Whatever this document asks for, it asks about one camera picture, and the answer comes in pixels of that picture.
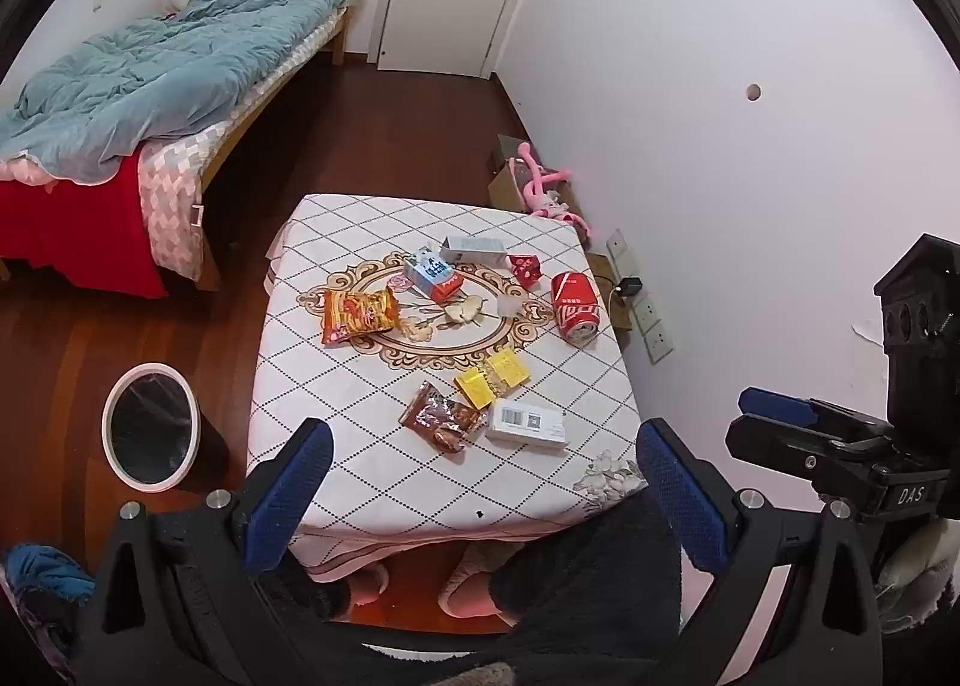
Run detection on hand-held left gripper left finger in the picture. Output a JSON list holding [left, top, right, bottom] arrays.
[[71, 418, 335, 686]]

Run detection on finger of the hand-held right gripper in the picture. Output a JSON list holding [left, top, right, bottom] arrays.
[[724, 414, 863, 468], [738, 387, 890, 434]]

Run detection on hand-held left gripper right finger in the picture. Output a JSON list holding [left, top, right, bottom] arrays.
[[636, 418, 886, 686]]

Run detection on white trash bin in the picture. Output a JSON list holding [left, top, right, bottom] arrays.
[[101, 361, 233, 493]]

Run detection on brown snack packet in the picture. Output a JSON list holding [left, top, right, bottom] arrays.
[[398, 380, 489, 458]]

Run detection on white box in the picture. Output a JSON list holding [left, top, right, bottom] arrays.
[[485, 399, 569, 449]]

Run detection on orange snack packet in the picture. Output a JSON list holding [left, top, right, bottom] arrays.
[[322, 285, 403, 348]]

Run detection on yellow packet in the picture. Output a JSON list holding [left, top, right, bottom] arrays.
[[484, 348, 533, 389], [454, 367, 498, 410]]

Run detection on red soda can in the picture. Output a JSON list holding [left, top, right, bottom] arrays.
[[550, 270, 604, 347]]

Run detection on blue and white milk carton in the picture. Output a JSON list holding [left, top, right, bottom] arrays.
[[403, 245, 467, 305]]

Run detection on pink slipper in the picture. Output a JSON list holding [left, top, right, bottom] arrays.
[[440, 543, 497, 620], [347, 561, 392, 606]]

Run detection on blue cloth pile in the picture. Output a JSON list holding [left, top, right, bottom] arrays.
[[0, 543, 100, 681]]

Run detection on small red carton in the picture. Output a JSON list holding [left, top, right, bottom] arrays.
[[506, 252, 545, 290]]

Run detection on grey box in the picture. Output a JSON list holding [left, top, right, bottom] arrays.
[[439, 234, 510, 266]]

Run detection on pink patterned bed sheet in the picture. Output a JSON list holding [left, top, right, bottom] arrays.
[[139, 4, 350, 284]]

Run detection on pink toy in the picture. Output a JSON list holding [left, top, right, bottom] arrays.
[[510, 140, 595, 231]]

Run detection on red blanket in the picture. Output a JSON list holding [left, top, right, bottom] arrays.
[[0, 150, 168, 299]]

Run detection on wooden bed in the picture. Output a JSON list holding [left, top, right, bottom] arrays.
[[0, 0, 372, 301]]

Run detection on pink blanket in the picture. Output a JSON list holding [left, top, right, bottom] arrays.
[[0, 157, 65, 191]]

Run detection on blue duvet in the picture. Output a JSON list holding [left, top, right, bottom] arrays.
[[0, 0, 350, 186]]

